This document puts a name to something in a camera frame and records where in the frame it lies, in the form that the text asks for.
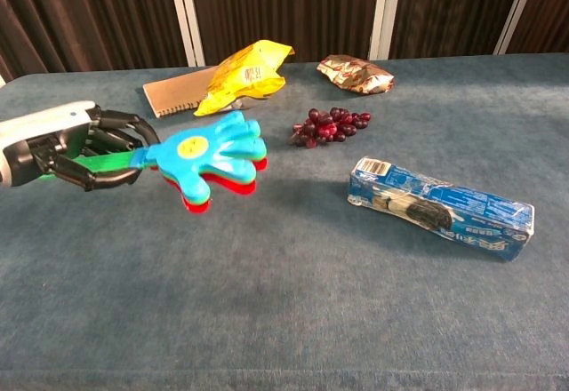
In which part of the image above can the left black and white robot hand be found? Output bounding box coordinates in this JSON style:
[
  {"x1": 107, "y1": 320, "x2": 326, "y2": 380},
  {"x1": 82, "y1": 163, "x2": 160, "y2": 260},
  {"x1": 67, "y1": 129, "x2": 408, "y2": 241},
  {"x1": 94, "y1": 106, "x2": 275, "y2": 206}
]
[{"x1": 0, "y1": 100, "x2": 160, "y2": 192}]

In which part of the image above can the blue hand clapper green handle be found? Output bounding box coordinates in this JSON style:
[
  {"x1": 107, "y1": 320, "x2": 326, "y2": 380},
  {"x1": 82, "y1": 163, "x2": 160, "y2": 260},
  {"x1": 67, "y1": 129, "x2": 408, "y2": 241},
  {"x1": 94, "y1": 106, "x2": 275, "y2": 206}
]
[{"x1": 39, "y1": 110, "x2": 269, "y2": 214}]

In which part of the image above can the brown spiral notebook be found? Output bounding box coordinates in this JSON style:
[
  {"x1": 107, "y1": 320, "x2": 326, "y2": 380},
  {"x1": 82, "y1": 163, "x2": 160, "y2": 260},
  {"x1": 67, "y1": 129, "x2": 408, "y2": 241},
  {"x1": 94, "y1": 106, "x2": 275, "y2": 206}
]
[{"x1": 142, "y1": 65, "x2": 223, "y2": 119}]

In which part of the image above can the yellow snack bag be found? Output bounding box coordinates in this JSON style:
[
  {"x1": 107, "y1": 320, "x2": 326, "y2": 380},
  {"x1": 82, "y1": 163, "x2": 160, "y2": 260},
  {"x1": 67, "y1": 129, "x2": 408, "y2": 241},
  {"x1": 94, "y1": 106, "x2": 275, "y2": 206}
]
[{"x1": 193, "y1": 39, "x2": 295, "y2": 117}]

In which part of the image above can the bunch of red grapes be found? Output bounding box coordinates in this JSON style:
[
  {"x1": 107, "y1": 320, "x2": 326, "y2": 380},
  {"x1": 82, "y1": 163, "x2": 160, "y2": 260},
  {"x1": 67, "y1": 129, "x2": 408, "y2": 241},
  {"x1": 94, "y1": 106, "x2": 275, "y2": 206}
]
[{"x1": 288, "y1": 107, "x2": 373, "y2": 149}]

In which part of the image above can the blue table cloth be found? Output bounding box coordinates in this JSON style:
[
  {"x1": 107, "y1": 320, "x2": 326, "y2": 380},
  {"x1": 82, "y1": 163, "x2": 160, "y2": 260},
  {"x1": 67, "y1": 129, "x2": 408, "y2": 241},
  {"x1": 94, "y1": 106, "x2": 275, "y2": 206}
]
[{"x1": 0, "y1": 52, "x2": 569, "y2": 391}]

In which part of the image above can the gold and red snack bag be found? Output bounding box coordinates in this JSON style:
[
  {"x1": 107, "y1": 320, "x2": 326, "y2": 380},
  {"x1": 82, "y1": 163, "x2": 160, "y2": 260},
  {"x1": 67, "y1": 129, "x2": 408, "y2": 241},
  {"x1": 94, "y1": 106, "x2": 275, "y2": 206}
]
[{"x1": 316, "y1": 54, "x2": 396, "y2": 95}]

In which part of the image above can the blue cookie box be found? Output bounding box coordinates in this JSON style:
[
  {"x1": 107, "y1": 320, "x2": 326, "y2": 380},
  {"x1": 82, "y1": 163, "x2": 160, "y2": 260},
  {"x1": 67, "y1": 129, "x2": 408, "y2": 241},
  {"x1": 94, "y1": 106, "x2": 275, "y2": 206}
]
[{"x1": 346, "y1": 156, "x2": 535, "y2": 262}]

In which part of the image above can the white partition post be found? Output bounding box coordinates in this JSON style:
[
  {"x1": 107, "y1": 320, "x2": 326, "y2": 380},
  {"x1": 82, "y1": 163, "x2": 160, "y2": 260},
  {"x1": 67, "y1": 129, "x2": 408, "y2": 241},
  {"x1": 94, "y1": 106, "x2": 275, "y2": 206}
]
[
  {"x1": 368, "y1": 0, "x2": 404, "y2": 61},
  {"x1": 166, "y1": 0, "x2": 205, "y2": 67},
  {"x1": 493, "y1": 0, "x2": 543, "y2": 56}
]

